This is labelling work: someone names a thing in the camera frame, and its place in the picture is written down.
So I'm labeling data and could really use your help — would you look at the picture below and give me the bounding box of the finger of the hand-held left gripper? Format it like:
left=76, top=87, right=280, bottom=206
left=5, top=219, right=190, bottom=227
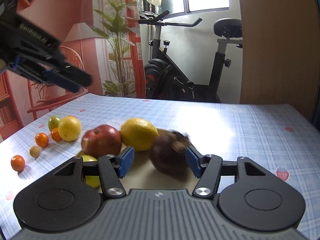
left=47, top=55, right=93, bottom=87
left=44, top=71, right=81, bottom=93

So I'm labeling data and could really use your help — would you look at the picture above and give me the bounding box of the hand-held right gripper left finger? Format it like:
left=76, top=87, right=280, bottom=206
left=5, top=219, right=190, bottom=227
left=50, top=146, right=135, bottom=197

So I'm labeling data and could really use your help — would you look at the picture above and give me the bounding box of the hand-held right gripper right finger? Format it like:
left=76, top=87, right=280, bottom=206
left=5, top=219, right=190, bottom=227
left=185, top=146, right=269, bottom=197

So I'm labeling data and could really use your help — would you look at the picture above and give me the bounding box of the cream plate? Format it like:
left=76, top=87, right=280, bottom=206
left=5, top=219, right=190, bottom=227
left=76, top=127, right=200, bottom=193

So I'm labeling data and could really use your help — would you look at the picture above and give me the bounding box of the dark purple mangosteen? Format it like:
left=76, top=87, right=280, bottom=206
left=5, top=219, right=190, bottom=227
left=149, top=131, right=192, bottom=177

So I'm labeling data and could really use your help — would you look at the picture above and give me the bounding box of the yellow lemon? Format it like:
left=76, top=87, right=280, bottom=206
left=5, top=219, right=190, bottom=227
left=58, top=116, right=82, bottom=142
left=120, top=118, right=160, bottom=152

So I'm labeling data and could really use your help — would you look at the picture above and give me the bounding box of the red apple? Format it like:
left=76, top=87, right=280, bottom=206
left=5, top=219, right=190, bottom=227
left=81, top=124, right=122, bottom=158

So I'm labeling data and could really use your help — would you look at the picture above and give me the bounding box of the green apple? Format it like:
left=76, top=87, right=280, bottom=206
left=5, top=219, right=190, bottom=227
left=48, top=116, right=61, bottom=132
left=80, top=155, right=102, bottom=188

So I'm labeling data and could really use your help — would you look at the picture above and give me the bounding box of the orange tangerine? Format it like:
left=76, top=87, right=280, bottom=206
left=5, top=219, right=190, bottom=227
left=10, top=155, right=25, bottom=172
left=35, top=133, right=49, bottom=148
left=51, top=127, right=63, bottom=142

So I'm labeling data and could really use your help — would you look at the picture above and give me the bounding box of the blue plaid tablecloth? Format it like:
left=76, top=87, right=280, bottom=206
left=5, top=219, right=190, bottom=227
left=0, top=93, right=320, bottom=240

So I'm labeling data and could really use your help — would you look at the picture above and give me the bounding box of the black exercise bike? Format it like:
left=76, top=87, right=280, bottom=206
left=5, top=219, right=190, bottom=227
left=138, top=10, right=243, bottom=103

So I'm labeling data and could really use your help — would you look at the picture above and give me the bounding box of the wooden wardrobe panel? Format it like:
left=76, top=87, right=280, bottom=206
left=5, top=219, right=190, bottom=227
left=236, top=0, right=320, bottom=120

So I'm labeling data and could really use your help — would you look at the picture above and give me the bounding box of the pink room wall poster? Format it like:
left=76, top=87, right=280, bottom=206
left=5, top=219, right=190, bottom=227
left=0, top=0, right=144, bottom=140

